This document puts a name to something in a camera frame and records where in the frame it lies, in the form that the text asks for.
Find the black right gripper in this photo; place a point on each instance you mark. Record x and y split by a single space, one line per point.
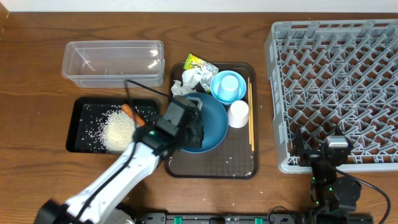
313 157

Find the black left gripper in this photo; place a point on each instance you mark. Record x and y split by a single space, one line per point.
193 134

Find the dark blue plate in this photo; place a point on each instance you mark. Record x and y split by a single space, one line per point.
215 122

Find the white tissue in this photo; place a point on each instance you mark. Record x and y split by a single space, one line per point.
191 77
180 89

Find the orange carrot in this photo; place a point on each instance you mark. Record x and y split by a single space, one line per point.
133 115

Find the green snack wrapper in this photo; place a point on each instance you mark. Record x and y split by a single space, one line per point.
209 70

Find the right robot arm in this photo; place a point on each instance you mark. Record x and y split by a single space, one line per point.
335 196

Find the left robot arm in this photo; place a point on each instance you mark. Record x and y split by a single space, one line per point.
96 203

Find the grey dishwasher rack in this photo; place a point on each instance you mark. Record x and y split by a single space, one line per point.
335 73

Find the brown serving tray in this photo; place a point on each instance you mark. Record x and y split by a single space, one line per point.
231 159

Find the light blue cup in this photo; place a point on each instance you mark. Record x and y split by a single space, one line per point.
228 90

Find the white cup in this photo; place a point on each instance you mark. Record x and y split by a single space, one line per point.
238 114

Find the light blue bowl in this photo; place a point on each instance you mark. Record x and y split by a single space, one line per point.
216 82

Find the pile of white rice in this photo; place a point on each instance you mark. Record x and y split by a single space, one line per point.
116 131

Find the wooden chopstick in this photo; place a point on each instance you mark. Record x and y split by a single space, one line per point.
252 116
249 114

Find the black tray bin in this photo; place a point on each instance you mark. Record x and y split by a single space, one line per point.
88 118

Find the clear plastic bin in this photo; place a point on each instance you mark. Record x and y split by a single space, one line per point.
108 63

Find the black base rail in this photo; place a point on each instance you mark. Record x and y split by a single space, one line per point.
272 218

